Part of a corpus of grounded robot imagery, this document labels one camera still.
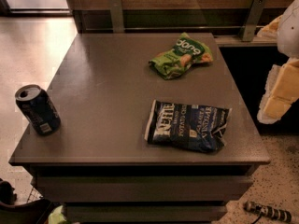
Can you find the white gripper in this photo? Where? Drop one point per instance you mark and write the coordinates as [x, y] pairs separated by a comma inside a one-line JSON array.
[[290, 32]]

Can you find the green rice chip bag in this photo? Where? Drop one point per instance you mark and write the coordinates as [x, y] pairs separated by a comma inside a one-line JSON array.
[[179, 59]]

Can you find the blue kettle chips bag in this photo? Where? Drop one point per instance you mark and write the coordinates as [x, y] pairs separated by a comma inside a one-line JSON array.
[[192, 127]]

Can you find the dark blue pepsi can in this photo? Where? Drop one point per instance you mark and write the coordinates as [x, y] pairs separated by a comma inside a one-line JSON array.
[[37, 107]]

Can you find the black white striped tool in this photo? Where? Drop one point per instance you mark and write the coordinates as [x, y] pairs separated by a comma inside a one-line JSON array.
[[268, 211]]

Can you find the grey drawer cabinet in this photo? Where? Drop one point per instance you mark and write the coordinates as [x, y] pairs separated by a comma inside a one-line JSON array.
[[99, 164]]

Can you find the green item in basket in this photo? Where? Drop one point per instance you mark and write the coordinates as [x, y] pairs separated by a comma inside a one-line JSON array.
[[57, 217]]

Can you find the dark chair with basket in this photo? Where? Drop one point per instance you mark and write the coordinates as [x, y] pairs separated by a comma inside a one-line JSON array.
[[35, 212]]

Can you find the right metal wall bracket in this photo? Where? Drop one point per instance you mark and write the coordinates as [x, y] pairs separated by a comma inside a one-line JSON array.
[[247, 31]]

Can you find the metal wall bracket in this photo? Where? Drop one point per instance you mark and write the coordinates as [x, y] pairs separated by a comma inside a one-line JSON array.
[[247, 31], [116, 14]]

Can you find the left metal wall bracket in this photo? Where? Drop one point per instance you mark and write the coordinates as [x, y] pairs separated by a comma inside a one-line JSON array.
[[116, 14]]

